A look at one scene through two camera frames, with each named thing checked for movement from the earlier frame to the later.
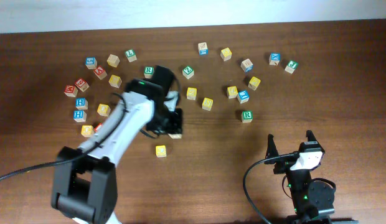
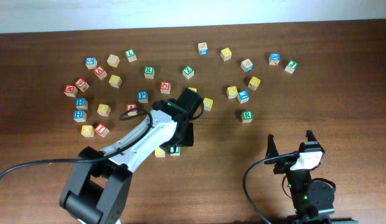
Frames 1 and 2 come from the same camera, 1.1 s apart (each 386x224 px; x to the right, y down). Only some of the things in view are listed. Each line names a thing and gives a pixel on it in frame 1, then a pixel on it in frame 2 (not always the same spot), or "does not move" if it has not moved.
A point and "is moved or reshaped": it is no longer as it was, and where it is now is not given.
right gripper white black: [286, 163] does not move
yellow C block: [160, 151] does not move
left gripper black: [169, 125] to [187, 135]
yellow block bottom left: [87, 130] does not move
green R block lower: [246, 116] does not move
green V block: [175, 136] is moved or reshaped
